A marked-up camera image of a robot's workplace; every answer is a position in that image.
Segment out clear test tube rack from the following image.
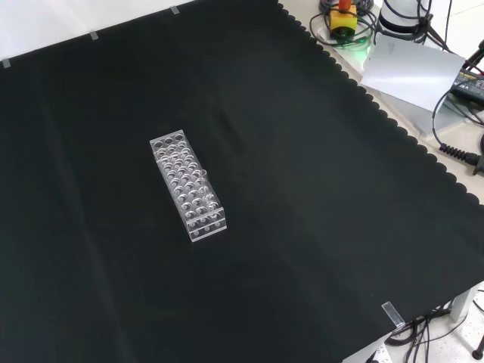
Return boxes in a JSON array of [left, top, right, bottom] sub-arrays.
[[149, 129, 228, 243]]

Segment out black bench cloth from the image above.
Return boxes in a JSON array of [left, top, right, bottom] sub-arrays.
[[0, 0, 484, 363]]

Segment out yellow stop button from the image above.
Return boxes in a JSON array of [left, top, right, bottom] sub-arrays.
[[327, 0, 358, 39]]

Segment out clear tape strip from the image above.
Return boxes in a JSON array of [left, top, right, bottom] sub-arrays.
[[380, 300, 406, 329]]

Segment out pale board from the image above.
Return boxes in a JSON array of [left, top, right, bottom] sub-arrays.
[[360, 33, 467, 113]]

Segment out black power adapter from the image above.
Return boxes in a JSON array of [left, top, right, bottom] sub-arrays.
[[448, 67, 484, 102]]

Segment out grey table leg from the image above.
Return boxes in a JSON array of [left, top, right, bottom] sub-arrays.
[[451, 281, 484, 322]]

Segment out black tripod leg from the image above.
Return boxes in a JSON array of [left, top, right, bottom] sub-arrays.
[[461, 37, 484, 73]]

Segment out black cable with ribbed connector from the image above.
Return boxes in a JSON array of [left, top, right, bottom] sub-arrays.
[[432, 89, 484, 166]]

